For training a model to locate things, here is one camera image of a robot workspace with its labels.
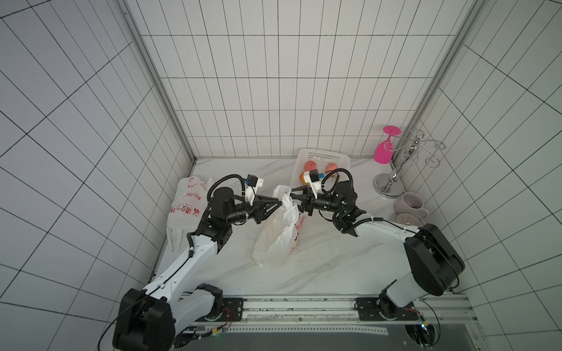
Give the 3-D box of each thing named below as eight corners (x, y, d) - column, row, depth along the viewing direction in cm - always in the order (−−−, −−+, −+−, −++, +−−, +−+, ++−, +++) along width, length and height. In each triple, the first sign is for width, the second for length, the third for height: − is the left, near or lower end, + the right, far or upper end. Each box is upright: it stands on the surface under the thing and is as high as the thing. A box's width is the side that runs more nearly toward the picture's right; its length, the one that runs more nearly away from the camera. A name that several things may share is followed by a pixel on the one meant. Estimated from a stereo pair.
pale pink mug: (398, 222, 96) (406, 213, 90) (390, 201, 104) (396, 191, 98) (421, 222, 96) (430, 213, 90) (412, 201, 104) (419, 191, 98)
